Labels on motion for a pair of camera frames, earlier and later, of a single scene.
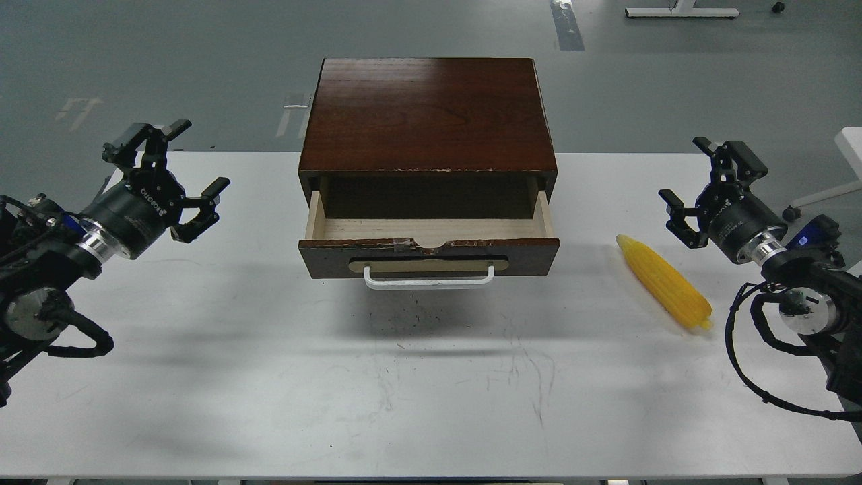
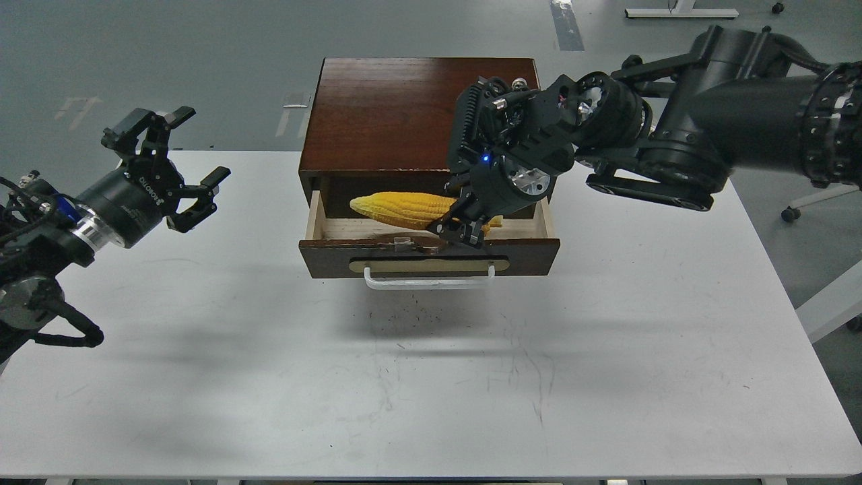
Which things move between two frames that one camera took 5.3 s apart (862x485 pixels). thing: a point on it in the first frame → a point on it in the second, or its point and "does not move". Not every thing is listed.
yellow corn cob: [665, 285] → [415, 210]
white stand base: [684, 9] does not move
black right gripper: [728, 213] → [506, 186]
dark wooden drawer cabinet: [427, 138] does not move
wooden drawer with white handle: [426, 254] does not move
